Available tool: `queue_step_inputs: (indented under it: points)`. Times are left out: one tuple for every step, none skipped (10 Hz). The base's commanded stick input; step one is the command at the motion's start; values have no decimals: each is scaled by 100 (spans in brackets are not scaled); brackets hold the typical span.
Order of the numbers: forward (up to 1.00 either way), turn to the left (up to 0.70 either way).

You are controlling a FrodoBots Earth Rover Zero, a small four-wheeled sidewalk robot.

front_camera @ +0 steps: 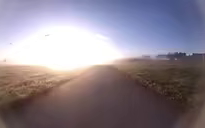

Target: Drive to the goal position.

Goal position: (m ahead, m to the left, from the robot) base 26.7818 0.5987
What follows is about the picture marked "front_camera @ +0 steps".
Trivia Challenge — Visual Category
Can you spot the distant row of buildings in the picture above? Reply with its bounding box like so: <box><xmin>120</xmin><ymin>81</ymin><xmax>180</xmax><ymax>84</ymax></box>
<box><xmin>141</xmin><ymin>51</ymin><xmax>205</xmax><ymax>62</ymax></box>

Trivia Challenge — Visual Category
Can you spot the grey asphalt path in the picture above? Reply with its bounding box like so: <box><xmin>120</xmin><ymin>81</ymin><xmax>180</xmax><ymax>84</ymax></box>
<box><xmin>0</xmin><ymin>64</ymin><xmax>188</xmax><ymax>128</ymax></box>

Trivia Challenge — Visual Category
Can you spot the dry grass verge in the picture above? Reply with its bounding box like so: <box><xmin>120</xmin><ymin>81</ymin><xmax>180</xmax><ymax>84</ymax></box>
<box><xmin>106</xmin><ymin>57</ymin><xmax>205</xmax><ymax>111</ymax></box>

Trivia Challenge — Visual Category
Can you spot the dry grass field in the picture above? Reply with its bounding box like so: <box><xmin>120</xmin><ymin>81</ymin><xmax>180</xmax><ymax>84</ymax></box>
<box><xmin>0</xmin><ymin>61</ymin><xmax>91</xmax><ymax>111</ymax></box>

